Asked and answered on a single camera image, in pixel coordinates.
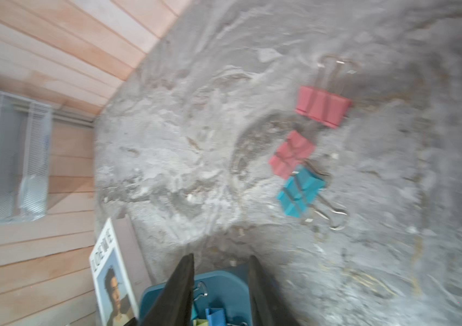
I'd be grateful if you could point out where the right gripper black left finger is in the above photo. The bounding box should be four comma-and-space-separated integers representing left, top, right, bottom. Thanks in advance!
138, 253, 194, 325

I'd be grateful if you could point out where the blue binder clip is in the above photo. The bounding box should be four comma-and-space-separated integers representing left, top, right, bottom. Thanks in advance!
205, 308, 227, 326

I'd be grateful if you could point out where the teal storage tray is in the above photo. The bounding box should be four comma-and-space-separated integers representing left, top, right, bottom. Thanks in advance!
150, 264, 253, 325

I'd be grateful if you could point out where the Loewe magazine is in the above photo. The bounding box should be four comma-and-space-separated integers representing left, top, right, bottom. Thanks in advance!
89, 216, 151, 325

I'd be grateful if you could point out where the yellow binder clip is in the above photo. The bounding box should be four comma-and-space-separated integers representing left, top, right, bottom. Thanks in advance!
192, 319, 209, 326

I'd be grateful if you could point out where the white wire wall shelf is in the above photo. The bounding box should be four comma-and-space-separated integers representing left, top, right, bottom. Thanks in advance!
0, 91, 53, 224

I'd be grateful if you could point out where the pink binder clip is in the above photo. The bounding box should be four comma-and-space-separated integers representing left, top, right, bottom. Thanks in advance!
295, 54, 358, 128
269, 130, 316, 179

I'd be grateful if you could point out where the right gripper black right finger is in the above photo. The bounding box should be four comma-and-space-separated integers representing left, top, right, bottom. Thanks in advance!
248, 255, 299, 326

